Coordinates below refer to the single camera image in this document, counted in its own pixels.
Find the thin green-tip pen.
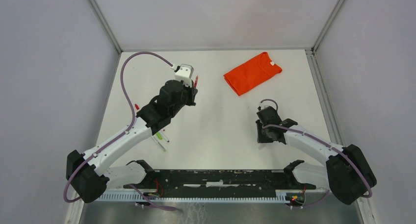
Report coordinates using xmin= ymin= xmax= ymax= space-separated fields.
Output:
xmin=151 ymin=137 xmax=166 ymax=152

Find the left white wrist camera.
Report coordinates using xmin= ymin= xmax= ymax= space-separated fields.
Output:
xmin=171 ymin=64 xmax=194 ymax=87

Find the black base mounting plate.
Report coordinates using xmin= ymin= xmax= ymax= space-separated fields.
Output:
xmin=135 ymin=170 xmax=316 ymax=198

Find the folded orange cloth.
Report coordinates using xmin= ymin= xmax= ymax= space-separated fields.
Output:
xmin=224 ymin=52 xmax=283 ymax=96

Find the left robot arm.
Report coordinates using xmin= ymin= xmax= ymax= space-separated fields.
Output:
xmin=64 ymin=80 xmax=198 ymax=203

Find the green pen cap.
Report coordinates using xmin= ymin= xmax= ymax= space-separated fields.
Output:
xmin=156 ymin=133 xmax=163 ymax=140

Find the white slotted cable duct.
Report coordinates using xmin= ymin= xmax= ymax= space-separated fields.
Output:
xmin=96 ymin=190 xmax=290 ymax=204

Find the thin blue-tip pen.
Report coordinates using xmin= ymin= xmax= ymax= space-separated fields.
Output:
xmin=160 ymin=129 xmax=170 ymax=143

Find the red orange pen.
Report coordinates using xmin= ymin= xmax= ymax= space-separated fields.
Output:
xmin=193 ymin=75 xmax=199 ymax=88

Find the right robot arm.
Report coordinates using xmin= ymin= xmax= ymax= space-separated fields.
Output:
xmin=256 ymin=106 xmax=377 ymax=205

